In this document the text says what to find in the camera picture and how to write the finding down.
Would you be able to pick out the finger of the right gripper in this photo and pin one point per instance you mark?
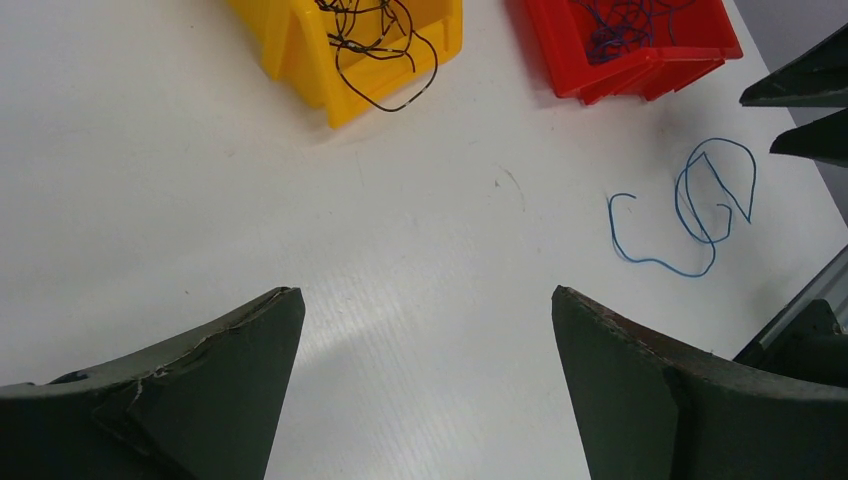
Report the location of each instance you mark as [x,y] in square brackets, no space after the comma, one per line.
[816,79]
[824,140]

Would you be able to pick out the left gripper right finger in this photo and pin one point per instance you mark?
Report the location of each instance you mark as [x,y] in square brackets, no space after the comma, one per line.
[649,406]

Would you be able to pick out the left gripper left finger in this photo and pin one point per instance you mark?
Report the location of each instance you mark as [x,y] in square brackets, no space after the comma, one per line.
[204,404]

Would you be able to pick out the red plastic bin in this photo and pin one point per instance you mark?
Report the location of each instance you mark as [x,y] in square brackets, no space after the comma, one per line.
[593,50]

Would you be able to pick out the yellow plastic bin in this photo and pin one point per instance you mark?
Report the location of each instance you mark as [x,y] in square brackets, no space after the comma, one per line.
[347,57]

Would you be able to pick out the aluminium frame rail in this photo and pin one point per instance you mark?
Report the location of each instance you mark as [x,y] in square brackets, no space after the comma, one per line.
[830,284]

